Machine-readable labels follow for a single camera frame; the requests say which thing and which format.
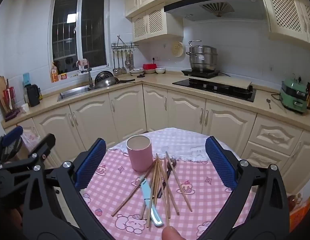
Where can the pink checkered tablecloth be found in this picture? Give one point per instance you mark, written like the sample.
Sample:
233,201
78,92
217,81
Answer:
115,180

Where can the pink white packet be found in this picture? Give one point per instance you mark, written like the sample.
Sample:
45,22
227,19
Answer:
83,64

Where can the black gas stove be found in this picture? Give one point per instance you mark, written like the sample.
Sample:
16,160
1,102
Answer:
220,92

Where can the green countertop appliance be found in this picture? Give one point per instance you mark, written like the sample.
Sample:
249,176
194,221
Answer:
292,96

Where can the hanging steel utensil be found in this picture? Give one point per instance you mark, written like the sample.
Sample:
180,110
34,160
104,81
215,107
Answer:
131,66
119,70
115,68
127,61
123,68

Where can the small yellow red box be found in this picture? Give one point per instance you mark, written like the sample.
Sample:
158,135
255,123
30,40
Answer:
63,76

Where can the blue card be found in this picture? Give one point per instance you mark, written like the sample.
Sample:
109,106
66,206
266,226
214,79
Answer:
26,79

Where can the wall utensil rack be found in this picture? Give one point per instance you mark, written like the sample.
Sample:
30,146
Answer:
125,46

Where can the pile of wooden chopsticks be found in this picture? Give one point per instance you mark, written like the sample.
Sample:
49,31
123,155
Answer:
157,177

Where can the large lattice door cabinet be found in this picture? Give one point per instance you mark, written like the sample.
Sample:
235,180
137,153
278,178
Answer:
285,12

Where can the small white cup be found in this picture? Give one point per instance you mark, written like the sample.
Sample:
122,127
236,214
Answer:
25,108

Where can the perforated cream lid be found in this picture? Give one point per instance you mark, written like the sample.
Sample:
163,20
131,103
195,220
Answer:
177,48

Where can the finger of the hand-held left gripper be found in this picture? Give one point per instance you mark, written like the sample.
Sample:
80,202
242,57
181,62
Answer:
12,133
44,145

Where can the pink plastic bag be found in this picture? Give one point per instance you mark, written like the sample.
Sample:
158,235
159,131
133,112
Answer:
31,140

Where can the pink cup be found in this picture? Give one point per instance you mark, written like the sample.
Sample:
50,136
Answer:
140,160

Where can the small lattice door cabinet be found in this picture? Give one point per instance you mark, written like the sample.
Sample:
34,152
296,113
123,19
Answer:
155,22

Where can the black induction cooker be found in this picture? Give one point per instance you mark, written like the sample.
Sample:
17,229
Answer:
200,73

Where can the black knife block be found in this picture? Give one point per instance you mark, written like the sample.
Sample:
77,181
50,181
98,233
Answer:
32,95

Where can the steel spoon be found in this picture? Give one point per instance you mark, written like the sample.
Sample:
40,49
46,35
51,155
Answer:
268,101

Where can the steel sink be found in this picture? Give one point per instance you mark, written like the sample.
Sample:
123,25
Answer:
75,93

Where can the kitchen window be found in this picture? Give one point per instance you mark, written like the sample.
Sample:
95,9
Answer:
80,30

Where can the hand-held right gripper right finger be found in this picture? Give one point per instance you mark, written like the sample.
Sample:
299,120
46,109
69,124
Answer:
220,165

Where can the black colander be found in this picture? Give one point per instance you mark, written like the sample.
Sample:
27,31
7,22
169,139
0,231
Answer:
104,76

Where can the person's right hand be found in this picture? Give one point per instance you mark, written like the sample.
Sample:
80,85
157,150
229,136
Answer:
171,234

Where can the red container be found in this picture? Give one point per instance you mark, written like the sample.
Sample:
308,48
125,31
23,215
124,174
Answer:
148,66

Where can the purple tool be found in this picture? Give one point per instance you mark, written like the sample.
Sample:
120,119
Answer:
12,115

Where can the pale lace-edged cloth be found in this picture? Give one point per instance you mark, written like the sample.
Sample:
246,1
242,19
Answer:
175,140

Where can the range hood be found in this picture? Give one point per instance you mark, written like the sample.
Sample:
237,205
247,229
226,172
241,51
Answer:
215,5

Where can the white spatula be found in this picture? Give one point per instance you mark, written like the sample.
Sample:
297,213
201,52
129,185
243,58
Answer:
10,102

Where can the steel faucet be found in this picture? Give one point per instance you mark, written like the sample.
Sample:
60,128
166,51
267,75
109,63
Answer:
90,77

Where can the orange packet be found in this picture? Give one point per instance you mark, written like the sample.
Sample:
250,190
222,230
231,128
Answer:
54,73

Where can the beige kitchen countertop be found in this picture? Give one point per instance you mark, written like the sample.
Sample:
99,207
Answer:
160,78

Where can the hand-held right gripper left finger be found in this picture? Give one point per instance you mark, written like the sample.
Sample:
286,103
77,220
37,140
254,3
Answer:
91,165

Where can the wall outlet with plug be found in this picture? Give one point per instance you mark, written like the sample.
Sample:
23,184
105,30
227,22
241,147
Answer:
155,59

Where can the shallow white bowl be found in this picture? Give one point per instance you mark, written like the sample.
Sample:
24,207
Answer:
136,72

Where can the orange box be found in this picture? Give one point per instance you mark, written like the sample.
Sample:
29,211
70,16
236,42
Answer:
299,212

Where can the steel steamer pot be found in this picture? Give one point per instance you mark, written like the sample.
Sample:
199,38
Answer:
202,57

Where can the red utensil holder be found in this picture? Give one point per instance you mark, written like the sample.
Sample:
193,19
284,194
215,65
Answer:
8,97

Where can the steel wok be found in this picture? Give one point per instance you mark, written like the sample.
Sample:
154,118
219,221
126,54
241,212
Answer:
110,82

